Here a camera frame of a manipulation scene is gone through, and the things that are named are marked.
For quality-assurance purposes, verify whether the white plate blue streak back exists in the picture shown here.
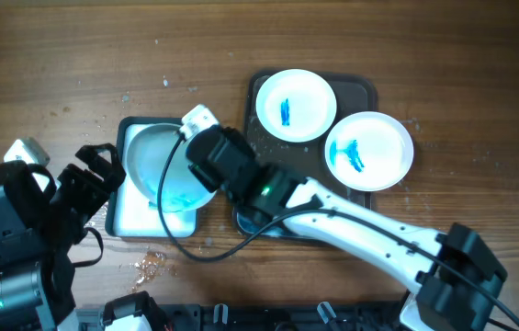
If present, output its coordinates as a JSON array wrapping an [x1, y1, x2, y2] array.
[[255, 69, 337, 143]]

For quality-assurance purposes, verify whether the large dark serving tray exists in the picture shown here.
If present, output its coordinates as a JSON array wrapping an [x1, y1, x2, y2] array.
[[243, 68, 378, 210]]

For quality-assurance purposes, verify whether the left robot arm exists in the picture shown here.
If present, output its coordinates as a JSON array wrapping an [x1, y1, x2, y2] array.
[[0, 143, 126, 330]]

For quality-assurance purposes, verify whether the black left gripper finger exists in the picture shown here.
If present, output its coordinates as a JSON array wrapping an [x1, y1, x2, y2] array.
[[91, 143, 126, 192], [75, 145, 111, 179]]

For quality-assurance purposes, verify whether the white plate blue smear front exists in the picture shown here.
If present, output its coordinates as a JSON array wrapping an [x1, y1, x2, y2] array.
[[126, 123, 214, 212]]

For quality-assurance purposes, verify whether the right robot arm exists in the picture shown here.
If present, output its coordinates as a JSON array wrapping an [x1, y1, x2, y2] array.
[[180, 124, 507, 330]]

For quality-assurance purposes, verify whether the white plate blue smear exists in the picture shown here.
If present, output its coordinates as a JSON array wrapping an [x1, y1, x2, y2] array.
[[323, 111, 414, 192], [126, 123, 214, 212]]

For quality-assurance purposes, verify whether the small tray with soapy water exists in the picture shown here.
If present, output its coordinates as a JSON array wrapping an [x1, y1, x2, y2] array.
[[105, 117, 199, 238]]

